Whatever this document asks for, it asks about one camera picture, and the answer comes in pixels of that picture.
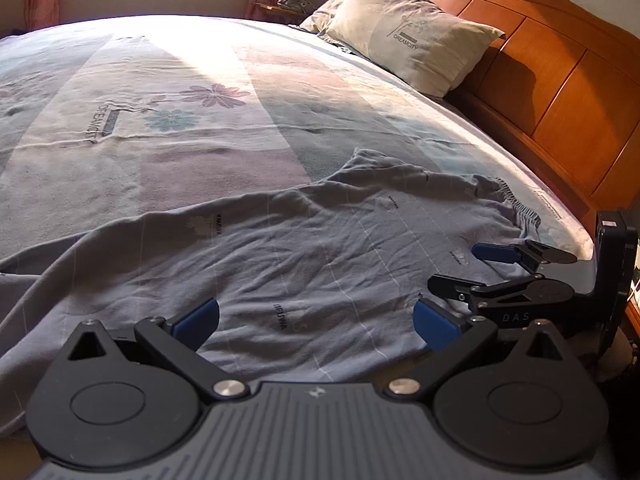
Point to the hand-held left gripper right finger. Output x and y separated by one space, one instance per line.
435 322

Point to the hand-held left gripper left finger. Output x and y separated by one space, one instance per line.
197 320

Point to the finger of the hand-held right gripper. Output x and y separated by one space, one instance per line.
450 285
492 252

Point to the grey printed pants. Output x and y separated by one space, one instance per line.
300 260

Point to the wooden headboard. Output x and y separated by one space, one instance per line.
550 60

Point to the bed with patchwork floral sheet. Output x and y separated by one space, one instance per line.
150 110

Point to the beige printed pillow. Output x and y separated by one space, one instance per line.
400 35

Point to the crumpled beige pillow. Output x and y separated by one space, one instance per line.
325 17

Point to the wooden bedside shelf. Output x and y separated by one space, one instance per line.
265 10

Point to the grey bundled cloth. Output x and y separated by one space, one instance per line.
295 4

